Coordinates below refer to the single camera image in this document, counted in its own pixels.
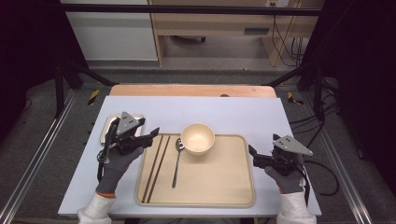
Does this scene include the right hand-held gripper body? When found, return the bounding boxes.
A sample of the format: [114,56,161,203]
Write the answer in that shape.
[251,134,315,177]

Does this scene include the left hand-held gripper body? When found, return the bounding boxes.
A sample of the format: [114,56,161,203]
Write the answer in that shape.
[106,110,154,156]

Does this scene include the small beige square plate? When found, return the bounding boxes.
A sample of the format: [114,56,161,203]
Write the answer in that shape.
[99,112,146,147]

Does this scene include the dark brown chopstick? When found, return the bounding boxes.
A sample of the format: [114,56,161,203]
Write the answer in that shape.
[141,134,164,203]
[146,135,172,204]

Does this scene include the metal spoon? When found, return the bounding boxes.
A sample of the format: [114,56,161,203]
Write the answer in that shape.
[171,137,186,189]

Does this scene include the cream bowl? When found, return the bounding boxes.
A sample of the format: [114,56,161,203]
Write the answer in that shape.
[179,122,217,157]

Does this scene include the large beige tray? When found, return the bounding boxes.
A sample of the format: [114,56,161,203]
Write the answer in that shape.
[134,133,257,208]

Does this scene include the person's right hand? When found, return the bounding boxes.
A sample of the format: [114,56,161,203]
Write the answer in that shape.
[263,165,306,195]

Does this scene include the person's left hand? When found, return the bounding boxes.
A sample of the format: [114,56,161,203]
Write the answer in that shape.
[94,146,145,198]

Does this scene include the yellow black tape strip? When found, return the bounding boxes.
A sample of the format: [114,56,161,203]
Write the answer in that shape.
[87,89,101,106]
[287,91,305,106]

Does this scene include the wooden table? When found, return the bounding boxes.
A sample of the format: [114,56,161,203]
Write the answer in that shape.
[108,83,277,99]

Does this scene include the black metal stand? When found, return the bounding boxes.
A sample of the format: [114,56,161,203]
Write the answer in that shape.
[265,61,327,121]
[53,60,117,119]

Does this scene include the white cabinet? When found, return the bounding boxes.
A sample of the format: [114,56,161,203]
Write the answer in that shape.
[60,0,159,62]

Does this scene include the black curtain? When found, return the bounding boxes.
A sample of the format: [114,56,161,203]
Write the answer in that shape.
[298,0,396,198]
[0,0,92,145]

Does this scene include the light wooden desk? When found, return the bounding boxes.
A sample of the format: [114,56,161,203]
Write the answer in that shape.
[148,0,327,67]

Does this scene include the white power strip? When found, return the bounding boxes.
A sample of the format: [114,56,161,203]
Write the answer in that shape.
[263,0,292,8]

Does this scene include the left hand-held gripper cable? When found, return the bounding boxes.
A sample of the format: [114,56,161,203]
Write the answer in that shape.
[96,119,121,184]

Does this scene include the hand-held gripper cable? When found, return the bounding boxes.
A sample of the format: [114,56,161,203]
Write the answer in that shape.
[298,160,341,208]
[96,119,121,184]

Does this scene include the black floor cables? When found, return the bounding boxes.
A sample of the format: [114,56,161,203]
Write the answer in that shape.
[289,77,341,145]

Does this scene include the right hand-held gripper cable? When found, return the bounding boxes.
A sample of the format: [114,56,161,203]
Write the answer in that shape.
[298,160,341,208]

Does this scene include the aluminium rail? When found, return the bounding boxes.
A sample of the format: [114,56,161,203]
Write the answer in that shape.
[0,90,78,224]
[300,91,374,224]

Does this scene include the hanging cables bundle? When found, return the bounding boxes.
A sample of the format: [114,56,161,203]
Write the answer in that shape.
[270,14,308,68]

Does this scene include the black horizontal frame bar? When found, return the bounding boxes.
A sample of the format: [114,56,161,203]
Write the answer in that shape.
[60,3,325,18]

